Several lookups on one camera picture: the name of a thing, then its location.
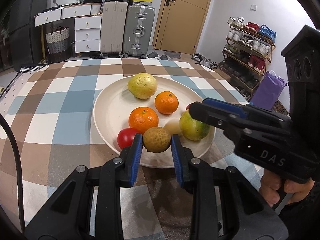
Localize wooden door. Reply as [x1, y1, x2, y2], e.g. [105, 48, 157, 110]
[152, 0, 216, 54]

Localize yellow and black box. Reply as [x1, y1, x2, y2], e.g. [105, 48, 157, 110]
[129, 0, 153, 7]

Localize shoes on floor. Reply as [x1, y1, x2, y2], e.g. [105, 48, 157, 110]
[192, 52, 218, 69]

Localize orange mandarin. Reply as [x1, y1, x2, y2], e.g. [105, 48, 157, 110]
[128, 107, 159, 134]
[154, 91, 179, 115]

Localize beige suitcase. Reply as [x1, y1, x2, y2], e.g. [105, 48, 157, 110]
[100, 1, 128, 57]

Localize black refrigerator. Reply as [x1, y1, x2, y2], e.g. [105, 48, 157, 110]
[5, 0, 54, 69]

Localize checkered tablecloth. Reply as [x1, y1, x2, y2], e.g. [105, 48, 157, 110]
[0, 58, 290, 240]

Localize person's right hand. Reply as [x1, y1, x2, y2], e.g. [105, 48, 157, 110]
[260, 172, 314, 207]

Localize cream round plate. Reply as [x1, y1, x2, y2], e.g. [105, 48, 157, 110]
[93, 76, 216, 168]

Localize black cable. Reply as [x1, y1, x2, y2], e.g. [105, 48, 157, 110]
[0, 114, 25, 233]

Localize silver suitcase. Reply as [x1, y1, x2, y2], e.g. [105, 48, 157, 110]
[122, 4, 156, 58]

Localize brown doormat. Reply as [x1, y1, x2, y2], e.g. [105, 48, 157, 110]
[271, 99, 290, 117]

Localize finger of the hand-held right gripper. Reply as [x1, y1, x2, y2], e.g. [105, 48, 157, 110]
[202, 97, 292, 123]
[189, 102, 250, 135]

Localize brown-yellow round fruit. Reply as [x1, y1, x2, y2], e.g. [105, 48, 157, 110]
[142, 127, 172, 153]

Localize woven laundry basket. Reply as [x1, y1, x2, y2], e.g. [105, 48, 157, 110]
[45, 27, 70, 60]

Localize grey slippers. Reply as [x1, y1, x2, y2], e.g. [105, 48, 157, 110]
[146, 51, 170, 61]

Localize wooden shoe rack with shoes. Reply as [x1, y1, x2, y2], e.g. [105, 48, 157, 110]
[219, 17, 277, 100]

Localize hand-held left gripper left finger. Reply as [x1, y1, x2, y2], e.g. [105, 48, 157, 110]
[25, 134, 143, 240]

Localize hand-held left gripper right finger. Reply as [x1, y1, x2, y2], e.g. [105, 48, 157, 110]
[171, 134, 289, 240]

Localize small green guava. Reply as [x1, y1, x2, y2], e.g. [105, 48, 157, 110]
[179, 109, 211, 141]

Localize purple bag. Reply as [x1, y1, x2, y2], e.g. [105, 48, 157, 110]
[251, 71, 288, 110]

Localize patterned floor rug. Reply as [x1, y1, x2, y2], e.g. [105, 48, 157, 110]
[0, 64, 49, 100]

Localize large yellow-green guava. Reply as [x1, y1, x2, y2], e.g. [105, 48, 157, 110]
[127, 73, 158, 99]

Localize white dresser with drawers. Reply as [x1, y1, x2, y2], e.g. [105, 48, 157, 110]
[34, 2, 103, 54]

